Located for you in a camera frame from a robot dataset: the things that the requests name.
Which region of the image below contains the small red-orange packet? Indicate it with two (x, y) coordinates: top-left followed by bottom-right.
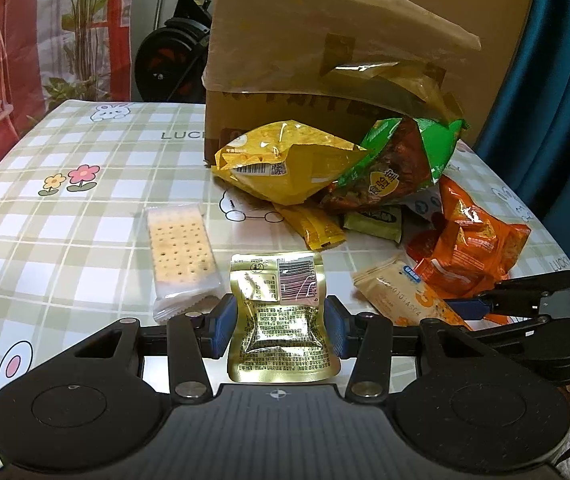
(406, 232), (441, 263)

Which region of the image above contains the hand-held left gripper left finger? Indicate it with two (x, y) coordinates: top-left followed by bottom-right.
(67, 294), (240, 405)

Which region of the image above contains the large yellow chip bag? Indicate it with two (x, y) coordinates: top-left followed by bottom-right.
(213, 120), (370, 207)

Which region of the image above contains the gold foil snack pouch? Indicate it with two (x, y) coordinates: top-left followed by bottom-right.
(227, 252), (342, 384)

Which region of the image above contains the beige cracker packet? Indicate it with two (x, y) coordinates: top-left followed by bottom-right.
(352, 255), (473, 332)

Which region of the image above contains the teal curtain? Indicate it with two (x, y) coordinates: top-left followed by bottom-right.
(475, 0), (570, 221)

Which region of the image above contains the red printed backdrop cloth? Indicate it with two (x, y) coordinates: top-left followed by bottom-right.
(0, 0), (133, 211)

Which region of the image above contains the large orange chip bag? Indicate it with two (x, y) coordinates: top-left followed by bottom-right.
(438, 175), (532, 281)

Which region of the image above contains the white and blue packet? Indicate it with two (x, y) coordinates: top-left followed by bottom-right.
(402, 185), (448, 231)

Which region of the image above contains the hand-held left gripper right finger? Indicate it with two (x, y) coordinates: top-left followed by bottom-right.
(323, 295), (472, 405)

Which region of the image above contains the brown cardboard box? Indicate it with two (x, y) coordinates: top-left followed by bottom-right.
(201, 0), (482, 168)

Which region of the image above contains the small yellow stick packet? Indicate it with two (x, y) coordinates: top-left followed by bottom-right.
(274, 201), (346, 252)

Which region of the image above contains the flat orange snack packet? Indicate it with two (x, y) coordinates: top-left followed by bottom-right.
(415, 255), (511, 301)

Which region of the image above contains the clear cracker packet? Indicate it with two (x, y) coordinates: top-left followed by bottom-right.
(146, 204), (226, 323)

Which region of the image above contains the large green chip bag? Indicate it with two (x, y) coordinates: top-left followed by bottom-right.
(321, 117), (467, 212)

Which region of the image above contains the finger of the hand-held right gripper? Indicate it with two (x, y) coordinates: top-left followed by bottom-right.
(444, 269), (570, 321)
(462, 314), (553, 350)

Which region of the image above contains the brown wooden panel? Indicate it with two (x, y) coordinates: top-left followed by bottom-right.
(399, 0), (541, 146)

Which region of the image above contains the small green snack packet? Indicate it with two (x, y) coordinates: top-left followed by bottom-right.
(343, 206), (402, 244)

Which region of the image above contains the black exercise bike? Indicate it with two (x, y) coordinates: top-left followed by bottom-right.
(132, 0), (216, 103)

